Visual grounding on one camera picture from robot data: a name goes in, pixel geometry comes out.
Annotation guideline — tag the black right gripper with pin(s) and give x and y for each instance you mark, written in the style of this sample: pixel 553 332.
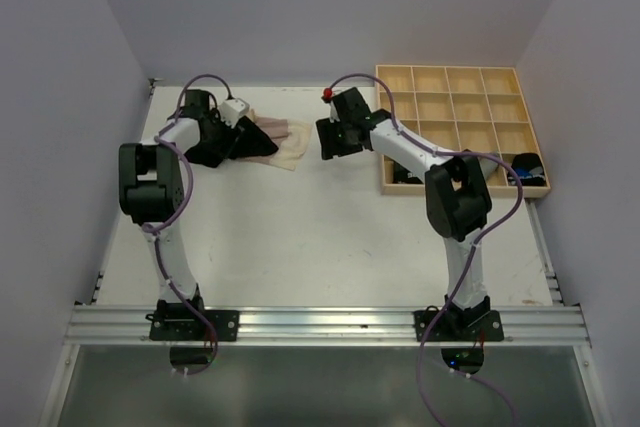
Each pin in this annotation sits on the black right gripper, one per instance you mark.
pixel 329 144

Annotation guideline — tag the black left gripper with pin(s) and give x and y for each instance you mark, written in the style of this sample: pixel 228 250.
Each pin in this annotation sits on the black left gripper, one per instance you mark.
pixel 225 145

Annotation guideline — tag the black underwear tan waistband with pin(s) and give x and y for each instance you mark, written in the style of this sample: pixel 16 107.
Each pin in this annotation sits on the black underwear tan waistband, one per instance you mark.
pixel 254 142

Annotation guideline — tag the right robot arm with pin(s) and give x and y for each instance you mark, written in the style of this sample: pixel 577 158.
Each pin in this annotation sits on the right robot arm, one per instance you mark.
pixel 456 194

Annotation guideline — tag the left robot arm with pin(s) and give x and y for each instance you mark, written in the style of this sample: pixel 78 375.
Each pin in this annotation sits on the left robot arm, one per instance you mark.
pixel 156 182

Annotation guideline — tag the pink beige underwear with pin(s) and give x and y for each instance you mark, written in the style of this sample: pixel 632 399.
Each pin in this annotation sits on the pink beige underwear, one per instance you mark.
pixel 292 138

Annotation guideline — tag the dark rolled underwear in tray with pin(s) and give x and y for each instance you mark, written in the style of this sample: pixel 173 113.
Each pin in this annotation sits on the dark rolled underwear in tray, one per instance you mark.
pixel 401 175

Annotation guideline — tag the black blue rolled underwear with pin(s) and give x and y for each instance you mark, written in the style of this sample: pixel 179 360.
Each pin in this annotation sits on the black blue rolled underwear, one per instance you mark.
pixel 529 169

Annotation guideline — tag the wooden compartment tray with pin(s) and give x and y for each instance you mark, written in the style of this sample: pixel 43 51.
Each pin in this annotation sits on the wooden compartment tray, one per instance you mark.
pixel 463 107

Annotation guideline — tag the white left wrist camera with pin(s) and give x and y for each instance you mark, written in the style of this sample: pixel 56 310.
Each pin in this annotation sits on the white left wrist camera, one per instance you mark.
pixel 232 111

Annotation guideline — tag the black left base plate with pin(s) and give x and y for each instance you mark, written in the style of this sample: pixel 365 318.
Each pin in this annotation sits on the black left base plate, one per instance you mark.
pixel 178 324

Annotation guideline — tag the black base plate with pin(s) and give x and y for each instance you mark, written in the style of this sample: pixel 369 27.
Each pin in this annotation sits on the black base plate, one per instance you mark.
pixel 178 324
pixel 448 328

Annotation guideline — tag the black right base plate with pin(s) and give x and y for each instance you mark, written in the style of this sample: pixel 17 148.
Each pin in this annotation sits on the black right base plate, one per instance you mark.
pixel 448 328

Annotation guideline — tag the aluminium front rail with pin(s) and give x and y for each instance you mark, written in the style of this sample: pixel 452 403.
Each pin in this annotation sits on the aluminium front rail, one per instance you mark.
pixel 261 326

